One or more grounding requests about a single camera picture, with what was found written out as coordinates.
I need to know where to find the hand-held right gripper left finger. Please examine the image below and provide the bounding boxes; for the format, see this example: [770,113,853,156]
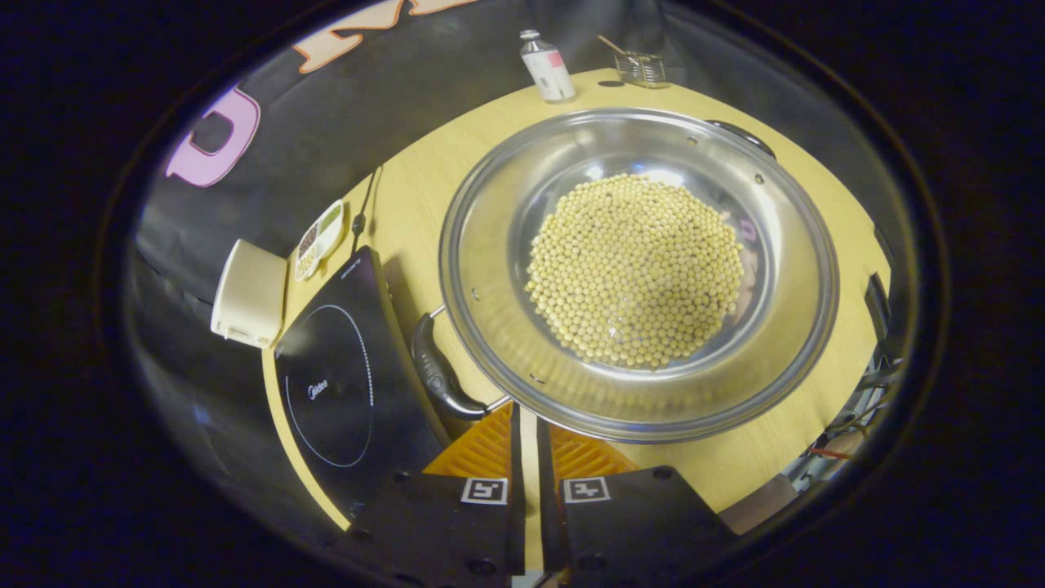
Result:
[347,400,527,577]

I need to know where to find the white toaster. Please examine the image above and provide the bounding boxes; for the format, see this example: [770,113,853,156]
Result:
[211,238,288,350]

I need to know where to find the pile of yellow soybeans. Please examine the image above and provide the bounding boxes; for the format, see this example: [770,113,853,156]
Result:
[524,173,745,370]

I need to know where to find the black power cable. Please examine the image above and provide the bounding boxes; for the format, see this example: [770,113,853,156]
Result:
[351,167,380,258]

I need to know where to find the white divided bean dish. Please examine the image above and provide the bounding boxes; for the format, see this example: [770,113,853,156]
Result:
[294,199,346,282]

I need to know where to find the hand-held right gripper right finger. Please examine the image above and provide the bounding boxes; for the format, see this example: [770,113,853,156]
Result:
[536,416,740,572]

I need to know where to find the tangled cables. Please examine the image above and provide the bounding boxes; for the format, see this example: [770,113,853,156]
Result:
[784,351,903,483]

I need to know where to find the black induction cooktop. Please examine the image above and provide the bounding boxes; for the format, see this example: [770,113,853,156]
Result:
[273,245,450,515]

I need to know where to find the steel pot with black handles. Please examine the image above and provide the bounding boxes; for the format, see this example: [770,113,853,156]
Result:
[411,106,840,444]

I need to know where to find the glass jar with wooden stick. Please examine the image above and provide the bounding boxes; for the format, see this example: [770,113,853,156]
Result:
[596,34,669,89]

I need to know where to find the clear bottle with silver cap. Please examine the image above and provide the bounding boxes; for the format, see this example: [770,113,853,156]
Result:
[519,29,576,104]

